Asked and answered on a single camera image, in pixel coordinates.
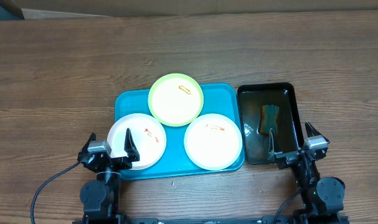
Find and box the green yellow sponge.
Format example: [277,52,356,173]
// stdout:
[258,105,280,135]

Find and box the teal plastic tray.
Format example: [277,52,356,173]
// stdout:
[115,83,241,180]

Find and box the black water basin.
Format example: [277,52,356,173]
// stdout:
[237,82,304,164]

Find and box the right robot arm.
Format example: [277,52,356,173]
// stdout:
[269,122,349,223]

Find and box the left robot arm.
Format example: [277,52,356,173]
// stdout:
[77,129,139,224]

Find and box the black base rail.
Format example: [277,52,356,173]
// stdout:
[72,213,351,224]

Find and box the white plate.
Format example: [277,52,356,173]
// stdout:
[184,113,243,171]
[107,113,167,170]

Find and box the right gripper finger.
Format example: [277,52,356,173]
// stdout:
[268,128,282,161]
[305,121,322,138]

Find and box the yellow-green plate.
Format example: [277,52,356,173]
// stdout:
[148,73,204,127]

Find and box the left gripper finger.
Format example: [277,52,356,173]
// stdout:
[124,128,140,162]
[82,133,96,153]

